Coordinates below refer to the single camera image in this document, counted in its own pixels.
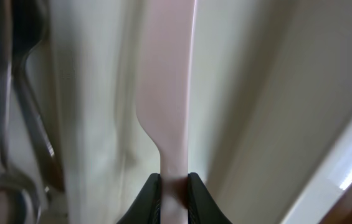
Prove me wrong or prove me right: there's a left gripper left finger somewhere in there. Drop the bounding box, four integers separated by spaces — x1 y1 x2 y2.
117 173 161 224

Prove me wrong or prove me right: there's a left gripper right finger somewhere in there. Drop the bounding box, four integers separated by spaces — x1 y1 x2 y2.
188 172 232 224

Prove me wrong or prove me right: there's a large steel spoon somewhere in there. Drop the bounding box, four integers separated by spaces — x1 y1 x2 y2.
11 0 65 192
0 0 41 223

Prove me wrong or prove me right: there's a white cutlery tray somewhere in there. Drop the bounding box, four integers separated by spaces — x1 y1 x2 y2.
8 1 352 223

